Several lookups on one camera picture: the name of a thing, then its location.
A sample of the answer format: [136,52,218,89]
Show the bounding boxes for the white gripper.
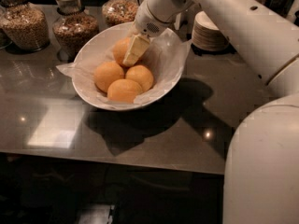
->
[123,0,169,67]

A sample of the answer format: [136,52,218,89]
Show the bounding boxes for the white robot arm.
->
[135,0,299,224]

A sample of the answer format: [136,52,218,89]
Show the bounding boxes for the white oval bowl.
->
[71,21,187,112]

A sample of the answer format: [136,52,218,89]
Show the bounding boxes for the right glass cereal jar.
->
[102,0,139,27]

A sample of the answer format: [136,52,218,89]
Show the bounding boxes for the glass cereal jar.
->
[0,0,50,51]
[52,0,99,59]
[102,0,139,27]

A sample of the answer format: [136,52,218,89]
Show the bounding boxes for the large stack paper bowls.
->
[192,11,229,51]

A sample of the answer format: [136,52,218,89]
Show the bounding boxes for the middle glass cereal jar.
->
[52,0,99,59]

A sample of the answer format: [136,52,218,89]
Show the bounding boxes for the left glass cereal jar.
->
[0,0,50,51]

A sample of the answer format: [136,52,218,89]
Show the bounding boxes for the far left glass jar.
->
[0,8,11,49]

